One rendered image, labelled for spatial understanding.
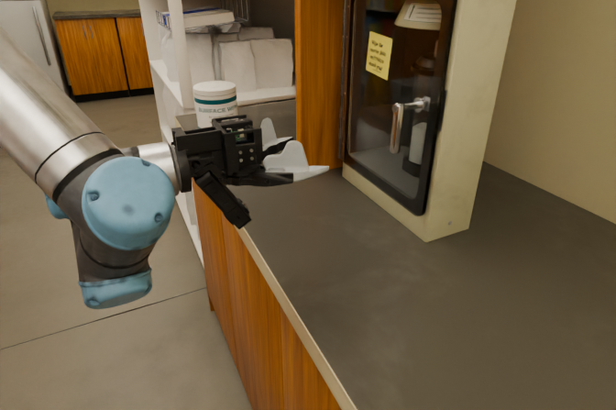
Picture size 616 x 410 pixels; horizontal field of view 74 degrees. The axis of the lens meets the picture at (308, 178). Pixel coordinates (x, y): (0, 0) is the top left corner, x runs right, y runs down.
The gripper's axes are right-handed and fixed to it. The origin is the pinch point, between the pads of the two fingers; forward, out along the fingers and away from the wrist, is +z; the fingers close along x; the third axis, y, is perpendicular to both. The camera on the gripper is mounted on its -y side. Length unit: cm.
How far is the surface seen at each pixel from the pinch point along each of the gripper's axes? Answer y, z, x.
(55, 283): -114, -71, 147
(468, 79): 10.6, 26.5, -5.0
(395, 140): 0.0, 16.6, -0.4
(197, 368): -114, -17, 66
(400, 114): 4.8, 16.9, -0.5
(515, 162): -18, 66, 11
